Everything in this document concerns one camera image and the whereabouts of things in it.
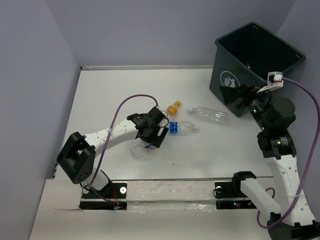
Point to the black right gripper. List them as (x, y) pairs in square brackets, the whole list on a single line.
[(231, 93)]

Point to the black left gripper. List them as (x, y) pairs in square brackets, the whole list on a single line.
[(156, 141)]

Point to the bottle blue orange white label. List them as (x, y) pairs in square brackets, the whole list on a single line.
[(139, 148)]

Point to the small bottle yellow cap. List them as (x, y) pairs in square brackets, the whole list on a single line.
[(172, 110)]

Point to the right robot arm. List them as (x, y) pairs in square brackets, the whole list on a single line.
[(289, 216)]

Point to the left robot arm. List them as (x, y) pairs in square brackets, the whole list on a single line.
[(78, 154)]

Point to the dark green plastic bin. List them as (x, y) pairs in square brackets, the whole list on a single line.
[(255, 45)]

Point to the clear bottle blue label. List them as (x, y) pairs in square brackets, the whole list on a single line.
[(182, 128)]

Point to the large clear unlabeled bottle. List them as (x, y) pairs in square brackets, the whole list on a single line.
[(209, 115)]

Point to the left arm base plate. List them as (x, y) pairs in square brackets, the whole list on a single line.
[(113, 198)]

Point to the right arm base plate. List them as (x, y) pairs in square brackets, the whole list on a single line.
[(228, 199)]

